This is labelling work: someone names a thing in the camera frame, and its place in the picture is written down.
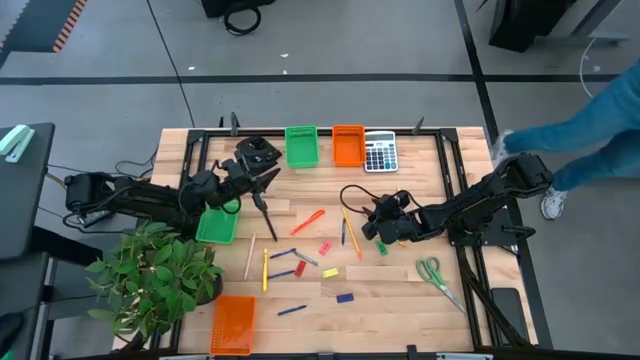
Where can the black smartphone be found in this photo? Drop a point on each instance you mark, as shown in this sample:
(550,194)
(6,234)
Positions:
(510,312)

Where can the green eraser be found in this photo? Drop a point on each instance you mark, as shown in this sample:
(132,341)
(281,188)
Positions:
(382,248)

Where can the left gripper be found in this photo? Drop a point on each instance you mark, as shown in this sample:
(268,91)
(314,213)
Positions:
(235,182)

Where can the blue crayon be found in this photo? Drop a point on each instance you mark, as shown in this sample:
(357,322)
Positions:
(292,310)
(282,253)
(281,274)

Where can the grey crayon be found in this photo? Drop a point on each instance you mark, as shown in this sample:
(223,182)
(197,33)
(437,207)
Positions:
(306,258)

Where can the green leafy plant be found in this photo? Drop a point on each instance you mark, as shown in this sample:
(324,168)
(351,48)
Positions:
(150,280)

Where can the orange plastic basket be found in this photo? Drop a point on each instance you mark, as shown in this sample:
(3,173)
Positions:
(348,147)
(232,325)

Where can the black desk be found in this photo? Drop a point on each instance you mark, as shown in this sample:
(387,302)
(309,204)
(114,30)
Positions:
(525,20)

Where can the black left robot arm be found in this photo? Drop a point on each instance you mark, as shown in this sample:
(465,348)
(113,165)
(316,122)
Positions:
(150,197)

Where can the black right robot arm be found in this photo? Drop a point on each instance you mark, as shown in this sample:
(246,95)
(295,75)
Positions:
(480,200)

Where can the blue-purple eraser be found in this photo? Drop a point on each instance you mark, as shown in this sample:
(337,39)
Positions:
(345,298)

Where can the orange pencil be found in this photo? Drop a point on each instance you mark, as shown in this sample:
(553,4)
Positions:
(352,233)

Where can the black equipment base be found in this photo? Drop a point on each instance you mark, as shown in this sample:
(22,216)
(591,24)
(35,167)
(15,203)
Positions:
(235,6)

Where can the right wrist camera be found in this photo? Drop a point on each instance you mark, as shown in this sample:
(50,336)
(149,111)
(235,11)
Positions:
(392,202)

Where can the red eraser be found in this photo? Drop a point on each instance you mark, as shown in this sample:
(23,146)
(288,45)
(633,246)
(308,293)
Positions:
(300,268)

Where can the black tape dispenser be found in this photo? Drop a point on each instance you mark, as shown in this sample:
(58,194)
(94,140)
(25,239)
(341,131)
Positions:
(255,152)

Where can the grey desk calculator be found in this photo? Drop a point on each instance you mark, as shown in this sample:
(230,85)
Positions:
(381,152)

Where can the black plant pot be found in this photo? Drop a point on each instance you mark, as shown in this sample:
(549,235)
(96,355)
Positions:
(216,290)

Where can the black orange-striped floor mat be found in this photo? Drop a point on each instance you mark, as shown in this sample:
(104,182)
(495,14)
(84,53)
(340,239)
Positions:
(45,25)

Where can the green plastic basket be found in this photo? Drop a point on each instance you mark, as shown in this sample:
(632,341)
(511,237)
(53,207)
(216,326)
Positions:
(301,150)
(215,227)

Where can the pink eraser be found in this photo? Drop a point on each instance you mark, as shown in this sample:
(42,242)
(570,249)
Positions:
(325,248)

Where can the orange pen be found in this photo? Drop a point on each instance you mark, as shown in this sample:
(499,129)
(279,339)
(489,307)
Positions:
(307,222)

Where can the person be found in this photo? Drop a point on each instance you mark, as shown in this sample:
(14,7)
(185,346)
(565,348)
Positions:
(600,120)

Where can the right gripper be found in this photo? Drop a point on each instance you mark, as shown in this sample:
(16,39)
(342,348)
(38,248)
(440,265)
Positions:
(402,225)

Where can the black table frame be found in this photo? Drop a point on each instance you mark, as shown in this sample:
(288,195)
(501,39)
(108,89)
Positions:
(220,133)

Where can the mint green stapler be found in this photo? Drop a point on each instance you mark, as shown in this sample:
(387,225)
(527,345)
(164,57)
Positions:
(15,142)

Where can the black pen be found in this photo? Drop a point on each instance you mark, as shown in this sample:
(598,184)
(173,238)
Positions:
(261,205)

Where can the black side table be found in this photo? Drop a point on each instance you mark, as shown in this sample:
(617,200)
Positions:
(25,200)

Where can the blue pen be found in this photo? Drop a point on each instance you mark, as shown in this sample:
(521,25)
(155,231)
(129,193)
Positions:
(343,231)

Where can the natural wood pencil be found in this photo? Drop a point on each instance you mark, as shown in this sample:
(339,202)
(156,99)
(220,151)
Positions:
(249,256)

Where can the yellow eraser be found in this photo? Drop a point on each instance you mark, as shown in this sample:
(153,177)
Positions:
(330,273)

